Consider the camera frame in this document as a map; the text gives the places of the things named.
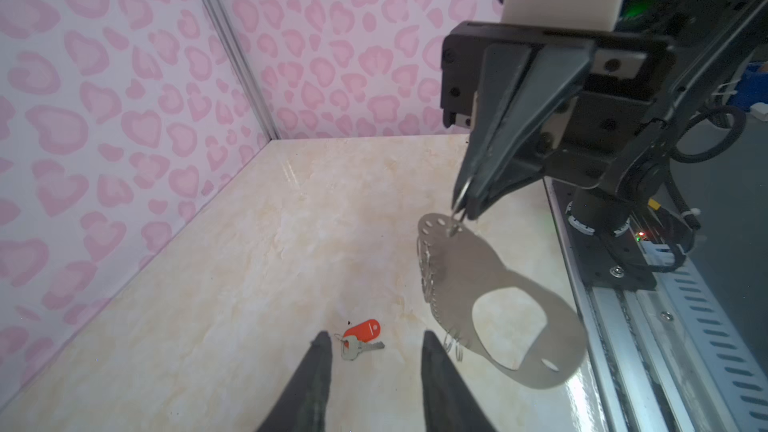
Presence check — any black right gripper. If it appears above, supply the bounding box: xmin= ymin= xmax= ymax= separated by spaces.
xmin=440 ymin=22 xmax=675 ymax=220

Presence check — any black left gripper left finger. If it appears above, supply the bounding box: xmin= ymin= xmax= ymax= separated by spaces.
xmin=257 ymin=331 xmax=332 ymax=432

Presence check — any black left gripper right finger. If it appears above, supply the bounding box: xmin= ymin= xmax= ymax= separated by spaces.
xmin=421 ymin=331 xmax=495 ymax=432

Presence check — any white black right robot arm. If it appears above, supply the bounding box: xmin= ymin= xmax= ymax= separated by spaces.
xmin=441 ymin=0 xmax=767 ymax=291

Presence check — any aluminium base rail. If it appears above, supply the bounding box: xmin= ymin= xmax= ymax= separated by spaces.
xmin=544 ymin=179 xmax=767 ymax=431

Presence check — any aluminium corner frame post right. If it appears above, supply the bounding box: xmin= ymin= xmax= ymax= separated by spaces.
xmin=202 ymin=0 xmax=281 ymax=140

